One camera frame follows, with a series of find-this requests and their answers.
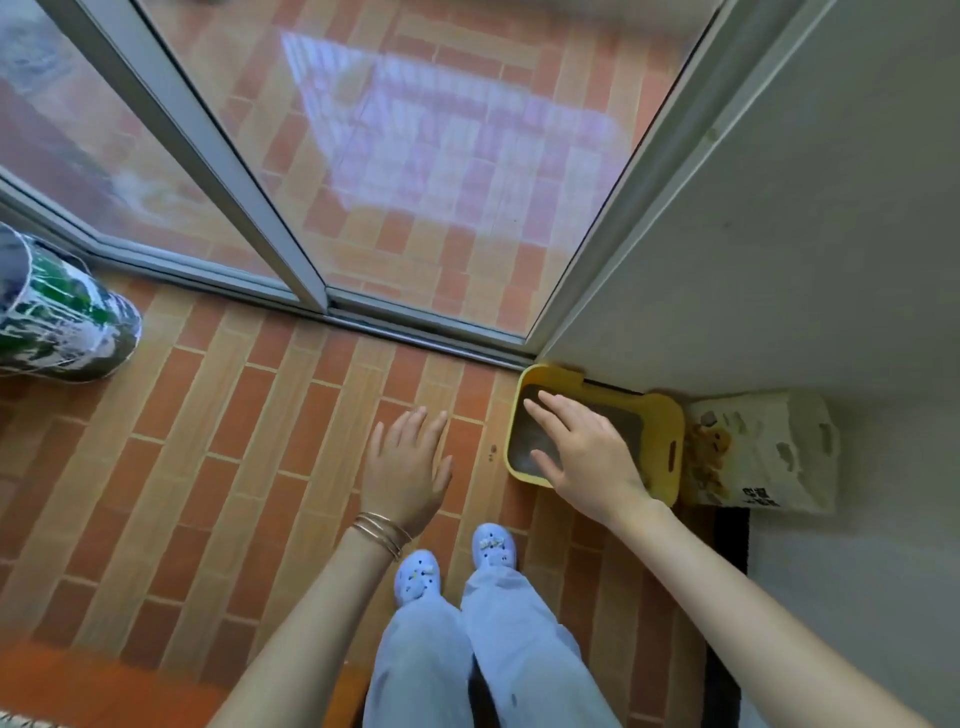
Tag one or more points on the person's right hand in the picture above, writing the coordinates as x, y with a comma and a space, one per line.
596, 472

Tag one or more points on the person's left hand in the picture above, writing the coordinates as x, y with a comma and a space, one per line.
401, 480

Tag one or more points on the person's left little finger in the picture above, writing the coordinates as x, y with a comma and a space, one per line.
376, 444

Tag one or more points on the person's left thumb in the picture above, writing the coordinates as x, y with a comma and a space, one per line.
445, 480

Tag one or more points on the person's right thumb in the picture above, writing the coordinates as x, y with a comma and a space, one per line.
546, 466

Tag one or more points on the person's right middle finger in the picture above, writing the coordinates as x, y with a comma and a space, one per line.
568, 407

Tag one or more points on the person's left middle finger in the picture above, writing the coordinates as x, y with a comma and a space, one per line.
416, 427

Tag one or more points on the person's left forearm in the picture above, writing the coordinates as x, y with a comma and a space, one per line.
315, 630

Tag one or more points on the person's right forearm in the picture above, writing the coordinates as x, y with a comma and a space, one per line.
750, 622

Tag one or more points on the gray cat litter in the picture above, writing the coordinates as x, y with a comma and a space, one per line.
525, 442

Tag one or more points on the light blue right clog shoe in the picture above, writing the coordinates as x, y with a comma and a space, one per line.
494, 546

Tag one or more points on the light blue clog shoe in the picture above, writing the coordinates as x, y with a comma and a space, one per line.
494, 546
418, 576

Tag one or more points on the light blue left clog shoe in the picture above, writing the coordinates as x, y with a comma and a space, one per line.
418, 576

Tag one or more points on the yellow plastic litter box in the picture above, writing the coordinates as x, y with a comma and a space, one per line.
664, 442

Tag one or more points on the light blue trousers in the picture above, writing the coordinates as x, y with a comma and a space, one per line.
517, 660

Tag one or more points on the cream printed litter bag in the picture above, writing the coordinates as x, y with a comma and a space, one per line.
772, 450

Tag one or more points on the gray aluminium sliding door frame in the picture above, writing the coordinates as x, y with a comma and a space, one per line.
217, 187

